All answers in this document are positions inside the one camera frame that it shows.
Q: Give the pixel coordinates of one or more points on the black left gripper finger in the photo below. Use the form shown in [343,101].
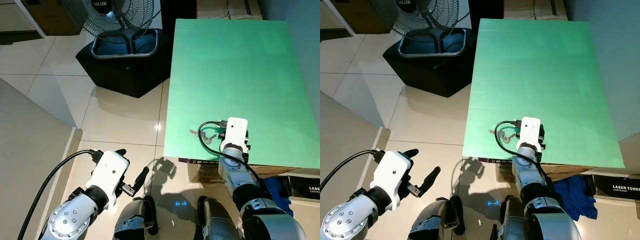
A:
[120,152]
[141,178]
[430,179]
[411,152]

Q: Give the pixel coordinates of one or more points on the silver key bunch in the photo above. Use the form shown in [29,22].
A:
[507,137]
[212,136]

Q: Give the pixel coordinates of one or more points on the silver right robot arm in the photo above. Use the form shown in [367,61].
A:
[235,170]
[527,167]

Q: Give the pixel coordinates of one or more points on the black left robot leg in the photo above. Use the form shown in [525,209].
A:
[132,222]
[435,222]

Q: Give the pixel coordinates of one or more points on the black robot leg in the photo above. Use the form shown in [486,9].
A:
[132,222]
[510,225]
[215,222]
[435,222]

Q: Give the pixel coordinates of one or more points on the large brown cardboard box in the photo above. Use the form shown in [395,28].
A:
[205,174]
[570,170]

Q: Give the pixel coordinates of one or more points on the purple printed box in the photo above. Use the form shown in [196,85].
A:
[200,161]
[495,160]

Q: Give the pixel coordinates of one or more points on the blue cloth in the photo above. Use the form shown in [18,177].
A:
[277,192]
[575,197]

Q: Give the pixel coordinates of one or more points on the green corrugated plastic sheet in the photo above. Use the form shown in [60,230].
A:
[540,70]
[240,70]

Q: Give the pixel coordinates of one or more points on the black laser toner box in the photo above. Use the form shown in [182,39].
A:
[305,187]
[620,190]

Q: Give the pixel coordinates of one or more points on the black hexagonal box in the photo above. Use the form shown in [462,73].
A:
[430,75]
[125,75]

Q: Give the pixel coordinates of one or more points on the black right robot leg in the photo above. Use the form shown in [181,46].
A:
[510,225]
[215,222]

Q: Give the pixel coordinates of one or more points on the closed tan cardboard box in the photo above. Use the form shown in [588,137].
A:
[530,9]
[225,9]

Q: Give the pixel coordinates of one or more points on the black cabinet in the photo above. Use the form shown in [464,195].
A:
[482,12]
[177,15]

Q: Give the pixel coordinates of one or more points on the open brown cardboard box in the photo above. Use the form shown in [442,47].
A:
[50,17]
[365,15]

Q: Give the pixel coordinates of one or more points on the grey drawer cabinet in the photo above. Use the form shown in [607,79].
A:
[330,22]
[15,22]

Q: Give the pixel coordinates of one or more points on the white cabinet panel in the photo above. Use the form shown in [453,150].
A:
[342,20]
[30,19]

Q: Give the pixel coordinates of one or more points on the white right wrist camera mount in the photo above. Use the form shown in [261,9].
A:
[235,131]
[530,130]

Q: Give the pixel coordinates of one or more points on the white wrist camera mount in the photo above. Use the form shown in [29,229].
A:
[392,172]
[235,131]
[110,170]
[530,130]

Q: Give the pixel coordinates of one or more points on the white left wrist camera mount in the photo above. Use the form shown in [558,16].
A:
[110,170]
[392,172]

